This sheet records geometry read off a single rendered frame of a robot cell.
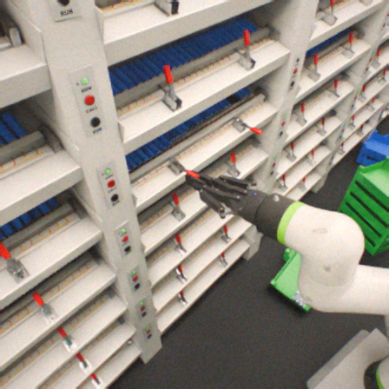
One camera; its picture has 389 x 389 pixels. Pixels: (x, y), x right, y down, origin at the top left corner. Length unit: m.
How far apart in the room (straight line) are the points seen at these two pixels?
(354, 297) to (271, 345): 0.95
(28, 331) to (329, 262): 0.69
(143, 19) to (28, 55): 0.21
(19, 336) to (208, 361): 0.89
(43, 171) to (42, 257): 0.21
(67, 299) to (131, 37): 0.63
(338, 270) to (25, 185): 0.56
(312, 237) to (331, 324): 1.16
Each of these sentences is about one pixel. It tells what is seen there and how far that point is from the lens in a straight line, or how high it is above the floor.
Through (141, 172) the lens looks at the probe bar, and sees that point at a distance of 0.84.
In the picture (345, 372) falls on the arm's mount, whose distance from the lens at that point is 1.28.
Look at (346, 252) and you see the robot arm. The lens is 0.63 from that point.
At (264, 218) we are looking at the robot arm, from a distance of 0.68.
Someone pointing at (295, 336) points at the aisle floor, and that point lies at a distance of 1.69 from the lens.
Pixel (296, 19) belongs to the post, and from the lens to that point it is 1.06.
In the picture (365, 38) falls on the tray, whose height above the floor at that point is 0.94.
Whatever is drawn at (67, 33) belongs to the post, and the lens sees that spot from 0.55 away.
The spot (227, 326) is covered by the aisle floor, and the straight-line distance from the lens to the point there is 1.65.
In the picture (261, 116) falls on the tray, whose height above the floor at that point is 0.92.
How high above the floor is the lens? 1.52
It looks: 46 degrees down
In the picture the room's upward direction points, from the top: straight up
